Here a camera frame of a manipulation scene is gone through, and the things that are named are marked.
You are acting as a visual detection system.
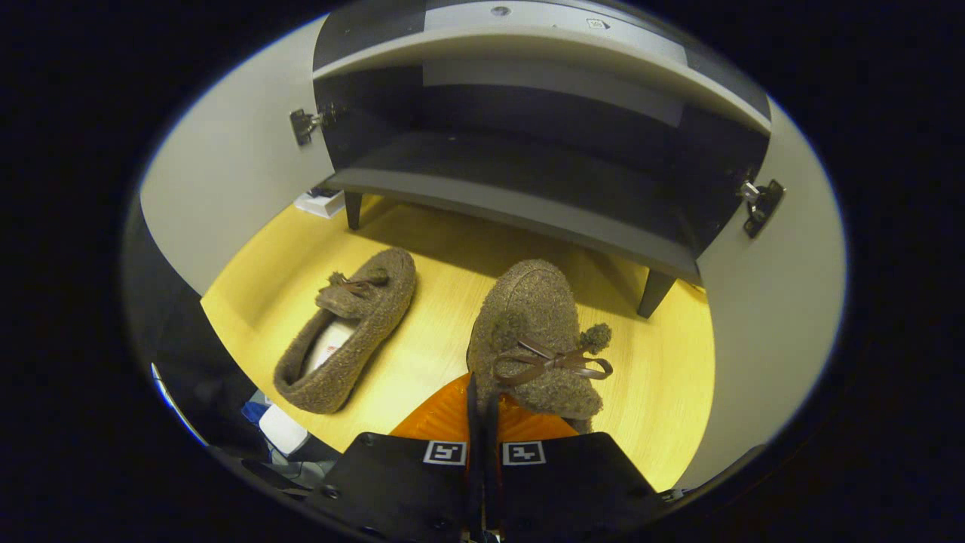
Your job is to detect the black backdrop cloth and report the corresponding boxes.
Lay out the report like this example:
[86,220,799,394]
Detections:
[123,192,261,453]

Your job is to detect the brown fuzzy shoe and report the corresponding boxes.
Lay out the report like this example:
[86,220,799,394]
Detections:
[273,247,418,416]
[466,259,614,437]

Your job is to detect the white shoe cabinet door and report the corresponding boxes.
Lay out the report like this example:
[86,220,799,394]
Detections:
[139,15,349,296]
[673,97,847,492]

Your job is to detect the white plastic container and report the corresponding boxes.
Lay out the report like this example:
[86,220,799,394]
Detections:
[259,404,310,457]

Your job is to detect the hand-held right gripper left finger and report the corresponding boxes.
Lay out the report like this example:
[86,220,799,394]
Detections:
[313,372,485,543]

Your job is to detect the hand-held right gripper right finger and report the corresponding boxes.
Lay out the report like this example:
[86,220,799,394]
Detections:
[485,392,666,543]

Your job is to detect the white shoe cabinet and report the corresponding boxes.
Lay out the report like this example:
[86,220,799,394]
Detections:
[313,0,774,319]

